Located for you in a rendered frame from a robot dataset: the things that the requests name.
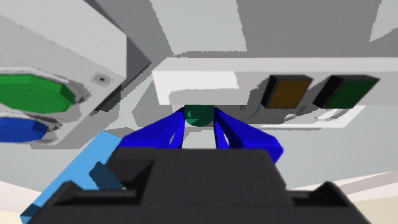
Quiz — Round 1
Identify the grey flat mat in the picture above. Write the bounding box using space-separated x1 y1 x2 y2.
0 0 398 193

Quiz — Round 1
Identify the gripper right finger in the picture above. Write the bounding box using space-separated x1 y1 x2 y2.
213 107 284 164

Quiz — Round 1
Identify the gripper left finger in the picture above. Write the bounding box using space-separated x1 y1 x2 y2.
115 107 185 149

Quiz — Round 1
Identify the blue tube rack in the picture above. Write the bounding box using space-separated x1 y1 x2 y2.
20 131 122 224

